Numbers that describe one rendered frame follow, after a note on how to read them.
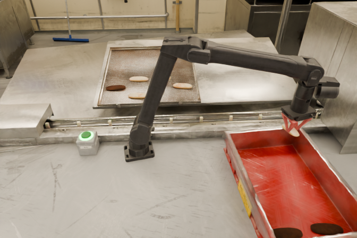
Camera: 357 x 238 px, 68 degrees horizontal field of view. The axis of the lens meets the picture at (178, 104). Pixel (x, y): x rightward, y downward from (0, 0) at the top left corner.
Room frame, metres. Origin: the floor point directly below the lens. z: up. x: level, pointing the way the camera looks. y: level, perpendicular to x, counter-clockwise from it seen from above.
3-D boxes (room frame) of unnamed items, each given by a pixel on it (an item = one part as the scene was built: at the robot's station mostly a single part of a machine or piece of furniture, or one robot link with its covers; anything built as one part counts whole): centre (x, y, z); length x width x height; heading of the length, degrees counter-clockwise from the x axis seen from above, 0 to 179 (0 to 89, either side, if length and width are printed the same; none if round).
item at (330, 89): (0.76, -0.46, 1.18); 0.11 x 0.09 x 0.12; 86
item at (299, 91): (0.76, -0.43, 1.15); 0.07 x 0.06 x 0.07; 86
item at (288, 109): (0.76, -0.42, 1.09); 0.10 x 0.07 x 0.07; 110
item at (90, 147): (0.82, 0.38, 0.84); 0.08 x 0.08 x 0.11; 4
